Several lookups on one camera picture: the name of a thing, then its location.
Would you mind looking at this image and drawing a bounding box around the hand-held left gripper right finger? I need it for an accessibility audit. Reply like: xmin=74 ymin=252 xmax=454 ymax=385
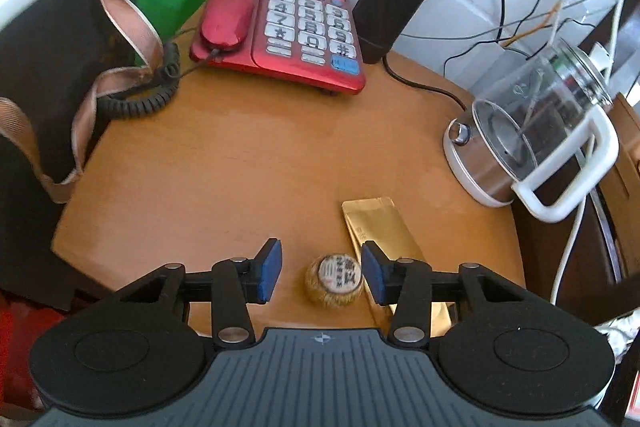
xmin=361 ymin=241 xmax=526 ymax=348

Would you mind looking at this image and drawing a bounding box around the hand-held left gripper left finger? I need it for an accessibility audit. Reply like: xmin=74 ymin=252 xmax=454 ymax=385
xmin=112 ymin=238 xmax=283 ymax=350

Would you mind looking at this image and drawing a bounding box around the gold foil ball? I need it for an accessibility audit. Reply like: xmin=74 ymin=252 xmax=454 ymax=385
xmin=305 ymin=253 xmax=363 ymax=309

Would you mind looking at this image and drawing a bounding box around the gold foil packet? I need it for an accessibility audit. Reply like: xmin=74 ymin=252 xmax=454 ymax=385
xmin=341 ymin=196 xmax=458 ymax=340

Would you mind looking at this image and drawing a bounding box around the glass electric kettle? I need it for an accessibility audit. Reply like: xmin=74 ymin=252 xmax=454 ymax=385
xmin=442 ymin=38 xmax=621 ymax=224

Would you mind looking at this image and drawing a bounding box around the red desk telephone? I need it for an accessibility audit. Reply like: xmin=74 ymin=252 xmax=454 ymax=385
xmin=190 ymin=0 xmax=367 ymax=96

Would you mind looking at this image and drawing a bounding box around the red plastic bag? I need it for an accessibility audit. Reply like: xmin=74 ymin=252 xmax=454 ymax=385
xmin=0 ymin=292 xmax=66 ymax=423

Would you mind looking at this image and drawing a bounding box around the red telephone handset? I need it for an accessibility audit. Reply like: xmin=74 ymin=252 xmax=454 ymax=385
xmin=200 ymin=0 xmax=268 ymax=52

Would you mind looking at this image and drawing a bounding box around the white crumpled plastic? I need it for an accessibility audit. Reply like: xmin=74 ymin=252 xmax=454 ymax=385
xmin=597 ymin=312 xmax=640 ymax=364

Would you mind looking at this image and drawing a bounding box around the tan board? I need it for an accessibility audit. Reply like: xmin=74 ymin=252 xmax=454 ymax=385
xmin=600 ymin=92 xmax=640 ymax=280

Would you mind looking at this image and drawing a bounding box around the black paper gift bag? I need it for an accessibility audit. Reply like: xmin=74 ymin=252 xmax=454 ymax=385
xmin=0 ymin=0 xmax=166 ymax=313

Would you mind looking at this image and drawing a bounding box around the black kettle power cable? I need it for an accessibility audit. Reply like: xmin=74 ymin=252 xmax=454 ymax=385
xmin=382 ymin=52 xmax=468 ymax=110

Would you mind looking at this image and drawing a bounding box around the black coiled telephone cord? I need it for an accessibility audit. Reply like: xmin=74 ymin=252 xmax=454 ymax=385
xmin=97 ymin=41 xmax=221 ymax=118

